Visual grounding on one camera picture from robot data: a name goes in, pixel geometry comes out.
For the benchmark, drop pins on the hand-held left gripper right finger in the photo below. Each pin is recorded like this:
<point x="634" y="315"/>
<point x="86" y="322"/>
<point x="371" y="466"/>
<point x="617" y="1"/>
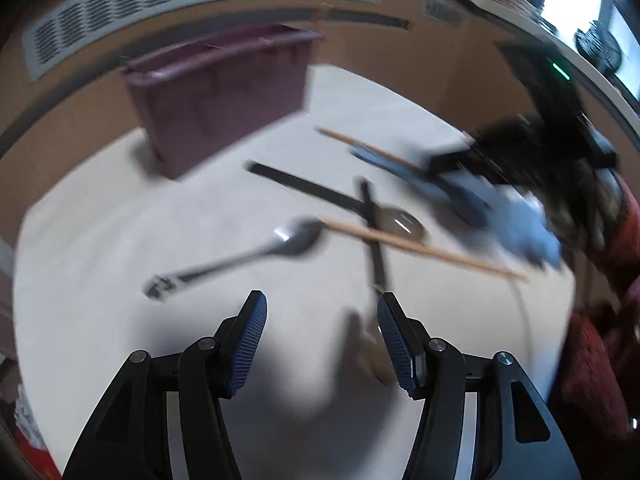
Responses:
<point x="397" y="345"/>

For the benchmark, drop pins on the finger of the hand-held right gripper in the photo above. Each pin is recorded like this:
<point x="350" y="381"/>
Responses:
<point x="470" y="207"/>
<point x="450" y="161"/>

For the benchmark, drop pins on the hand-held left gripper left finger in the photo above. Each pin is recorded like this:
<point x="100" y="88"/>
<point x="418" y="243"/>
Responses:
<point x="247" y="345"/>

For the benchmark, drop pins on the purple plastic utensil holder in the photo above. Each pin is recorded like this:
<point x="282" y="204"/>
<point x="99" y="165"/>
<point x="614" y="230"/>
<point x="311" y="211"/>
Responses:
<point x="215" y="100"/>

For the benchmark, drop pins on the wooden chopstick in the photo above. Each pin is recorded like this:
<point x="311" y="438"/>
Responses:
<point x="360" y="142"/>
<point x="425" y="249"/>

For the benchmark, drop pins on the dark round mesh object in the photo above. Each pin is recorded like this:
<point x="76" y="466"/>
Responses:
<point x="597" y="46"/>

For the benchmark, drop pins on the dark metal spoon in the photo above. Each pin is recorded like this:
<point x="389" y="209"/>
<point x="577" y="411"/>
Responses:
<point x="295" y="240"/>

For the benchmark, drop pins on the white stone counter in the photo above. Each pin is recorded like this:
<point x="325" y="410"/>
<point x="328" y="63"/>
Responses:
<point x="500" y="15"/>

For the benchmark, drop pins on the small grey vent grille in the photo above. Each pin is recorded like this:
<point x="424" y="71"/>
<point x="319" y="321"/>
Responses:
<point x="444" y="10"/>

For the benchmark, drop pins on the long black brown-headed utensil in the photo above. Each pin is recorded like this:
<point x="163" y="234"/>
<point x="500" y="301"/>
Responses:
<point x="300" y="182"/>

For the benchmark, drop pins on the white tablecloth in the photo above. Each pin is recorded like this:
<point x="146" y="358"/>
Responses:
<point x="150" y="200"/>

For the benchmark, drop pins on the red fuzzy clothing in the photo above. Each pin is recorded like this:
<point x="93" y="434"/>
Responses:
<point x="600" y="375"/>

